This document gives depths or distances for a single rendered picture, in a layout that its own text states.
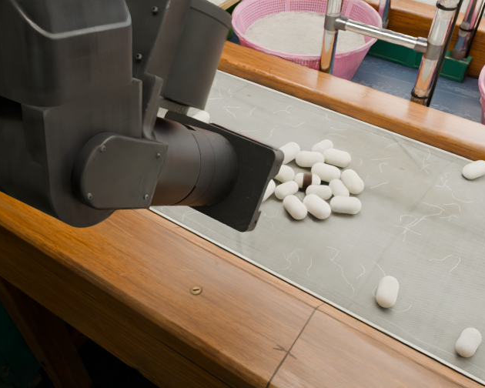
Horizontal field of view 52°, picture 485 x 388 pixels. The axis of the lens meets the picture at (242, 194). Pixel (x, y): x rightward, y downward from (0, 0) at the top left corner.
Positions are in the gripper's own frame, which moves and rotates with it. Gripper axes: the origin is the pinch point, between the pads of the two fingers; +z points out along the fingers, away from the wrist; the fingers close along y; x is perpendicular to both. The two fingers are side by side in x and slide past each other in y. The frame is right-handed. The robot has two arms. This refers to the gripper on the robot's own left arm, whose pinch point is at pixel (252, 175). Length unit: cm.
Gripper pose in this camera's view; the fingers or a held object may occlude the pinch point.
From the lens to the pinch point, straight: 46.1
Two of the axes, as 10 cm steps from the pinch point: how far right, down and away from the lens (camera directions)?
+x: -3.5, 9.2, 1.5
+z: 4.2, 0.2, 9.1
